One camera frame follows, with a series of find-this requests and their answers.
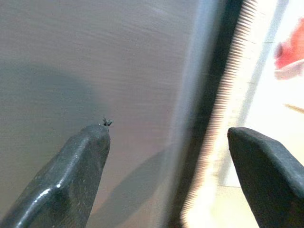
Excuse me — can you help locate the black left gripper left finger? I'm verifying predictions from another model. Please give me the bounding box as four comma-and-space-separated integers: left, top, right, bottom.
0, 116, 114, 228

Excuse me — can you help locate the grey fridge door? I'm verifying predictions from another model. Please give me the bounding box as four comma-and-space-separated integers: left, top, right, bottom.
0, 0, 258, 228

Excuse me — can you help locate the red food pack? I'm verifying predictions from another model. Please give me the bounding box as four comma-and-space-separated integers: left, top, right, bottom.
274, 18, 304, 81

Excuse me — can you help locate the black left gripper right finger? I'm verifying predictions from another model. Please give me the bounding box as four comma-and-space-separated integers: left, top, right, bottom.
227, 126, 304, 228

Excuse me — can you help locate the white fridge interior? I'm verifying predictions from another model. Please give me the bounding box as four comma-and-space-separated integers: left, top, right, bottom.
182, 0, 304, 228

